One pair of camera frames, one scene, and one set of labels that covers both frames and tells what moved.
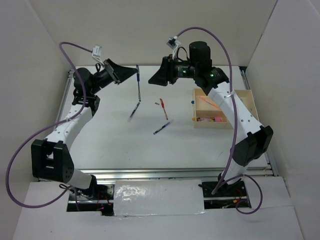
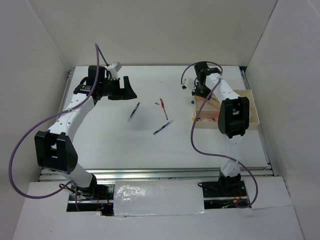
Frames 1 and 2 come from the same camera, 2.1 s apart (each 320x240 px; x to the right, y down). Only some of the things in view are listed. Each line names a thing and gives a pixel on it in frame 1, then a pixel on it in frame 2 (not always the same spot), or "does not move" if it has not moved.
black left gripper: [120, 73] → [125, 93]
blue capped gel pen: [138, 80] → [209, 97]
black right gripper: [166, 73] → [196, 92]
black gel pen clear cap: [133, 112] does not move
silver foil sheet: [158, 197] does not move
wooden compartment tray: [208, 114] does not move
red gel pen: [162, 105] does not move
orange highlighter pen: [210, 102] does not move
